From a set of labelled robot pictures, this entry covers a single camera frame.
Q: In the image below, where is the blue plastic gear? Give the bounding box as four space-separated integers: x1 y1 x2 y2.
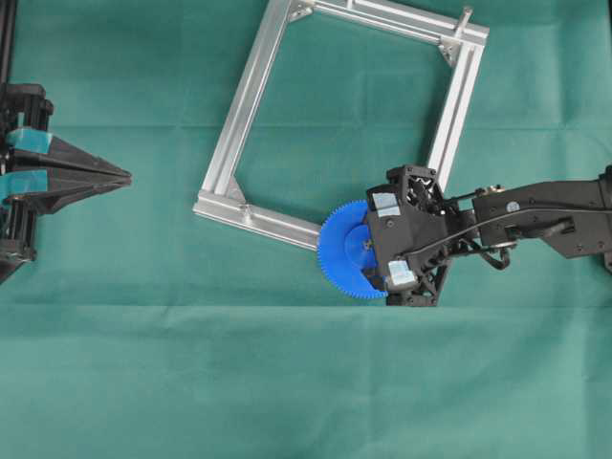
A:
317 200 386 299

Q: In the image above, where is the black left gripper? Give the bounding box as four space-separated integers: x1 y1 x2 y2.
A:
1 83 132 261

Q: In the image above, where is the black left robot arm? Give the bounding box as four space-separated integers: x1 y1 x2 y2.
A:
1 1 132 276

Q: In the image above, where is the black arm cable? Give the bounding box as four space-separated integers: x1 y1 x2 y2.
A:
396 193 612 273

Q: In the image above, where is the green table cloth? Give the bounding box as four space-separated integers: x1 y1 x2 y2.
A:
1 1 611 458

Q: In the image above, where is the steel shaft far corner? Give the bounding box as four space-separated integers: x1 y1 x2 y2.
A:
453 6 473 40

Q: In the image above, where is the aluminium extrusion frame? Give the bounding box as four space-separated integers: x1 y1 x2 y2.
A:
192 1 489 251

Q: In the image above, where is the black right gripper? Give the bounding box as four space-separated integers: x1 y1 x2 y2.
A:
364 165 473 307

